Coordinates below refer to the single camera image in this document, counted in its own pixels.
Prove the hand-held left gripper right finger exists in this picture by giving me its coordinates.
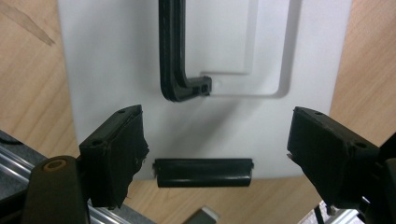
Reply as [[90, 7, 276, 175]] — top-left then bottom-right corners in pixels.
[[287, 106, 381, 210]]

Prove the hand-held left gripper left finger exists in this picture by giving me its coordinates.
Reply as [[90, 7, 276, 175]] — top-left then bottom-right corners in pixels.
[[78, 105, 149, 209]]

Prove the black lid latch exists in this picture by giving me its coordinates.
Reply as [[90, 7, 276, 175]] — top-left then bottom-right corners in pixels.
[[152, 158, 255, 189]]

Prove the white plastic tray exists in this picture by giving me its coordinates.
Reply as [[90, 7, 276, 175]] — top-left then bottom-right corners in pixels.
[[57, 0, 353, 181]]

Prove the black L-shaped plastic part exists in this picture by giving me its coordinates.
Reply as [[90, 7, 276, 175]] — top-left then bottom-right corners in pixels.
[[158, 0, 213, 103]]

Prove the black cable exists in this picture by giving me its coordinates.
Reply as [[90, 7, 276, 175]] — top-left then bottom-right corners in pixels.
[[312, 203, 326, 224]]

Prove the aluminium rail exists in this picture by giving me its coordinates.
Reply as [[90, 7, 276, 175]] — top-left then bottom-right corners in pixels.
[[298, 200, 365, 224], [0, 144, 132, 224]]

